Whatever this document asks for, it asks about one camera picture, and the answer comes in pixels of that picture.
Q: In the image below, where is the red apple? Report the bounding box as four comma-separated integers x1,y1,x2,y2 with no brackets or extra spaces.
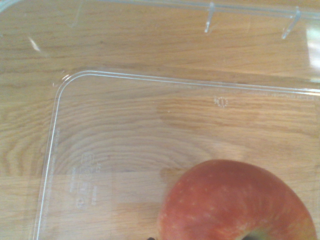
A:
156,159,318,240

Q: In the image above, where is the clear plastic container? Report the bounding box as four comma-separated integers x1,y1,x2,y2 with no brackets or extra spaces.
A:
0,0,320,240

